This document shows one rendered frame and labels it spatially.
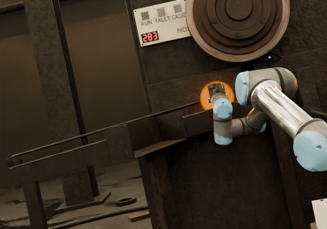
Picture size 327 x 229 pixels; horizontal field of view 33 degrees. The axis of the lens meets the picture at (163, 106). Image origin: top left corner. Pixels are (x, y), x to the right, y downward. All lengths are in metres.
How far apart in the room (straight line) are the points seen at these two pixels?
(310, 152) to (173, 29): 1.26
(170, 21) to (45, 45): 2.72
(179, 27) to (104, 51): 6.13
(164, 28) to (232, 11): 0.38
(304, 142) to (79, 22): 7.46
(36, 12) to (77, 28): 3.59
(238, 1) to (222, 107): 0.51
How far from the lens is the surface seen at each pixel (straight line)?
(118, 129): 2.21
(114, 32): 8.75
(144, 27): 2.67
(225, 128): 2.25
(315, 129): 1.62
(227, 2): 2.45
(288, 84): 1.95
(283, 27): 2.56
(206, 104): 2.53
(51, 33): 5.24
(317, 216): 1.74
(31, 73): 8.98
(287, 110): 1.74
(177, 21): 2.66
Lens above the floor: 0.76
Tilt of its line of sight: level
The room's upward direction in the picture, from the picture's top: 12 degrees counter-clockwise
